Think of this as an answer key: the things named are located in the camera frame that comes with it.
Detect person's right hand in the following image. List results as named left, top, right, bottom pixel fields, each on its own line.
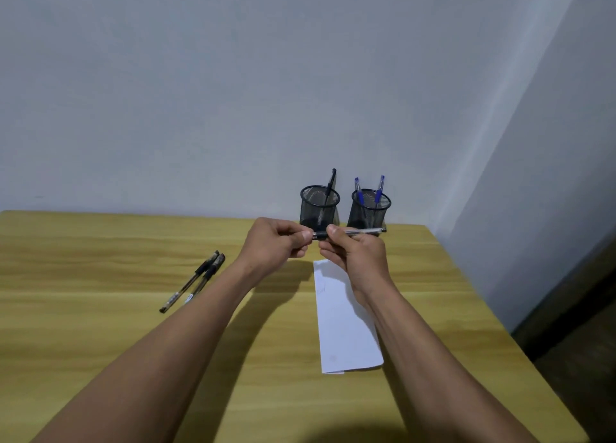
left=317, top=223, right=398, bottom=309

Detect person's left hand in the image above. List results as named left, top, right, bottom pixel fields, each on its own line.
left=235, top=217, right=314, bottom=287

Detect black mesh pen cup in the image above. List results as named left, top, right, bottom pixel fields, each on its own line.
left=346, top=189, right=392, bottom=232
left=299, top=185, right=341, bottom=234

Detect white paper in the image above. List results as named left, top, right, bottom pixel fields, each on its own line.
left=313, top=258, right=385, bottom=375

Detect person's right forearm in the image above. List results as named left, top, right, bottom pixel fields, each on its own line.
left=368, top=283, right=540, bottom=443

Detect person's left forearm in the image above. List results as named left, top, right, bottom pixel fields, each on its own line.
left=31, top=259, right=256, bottom=443

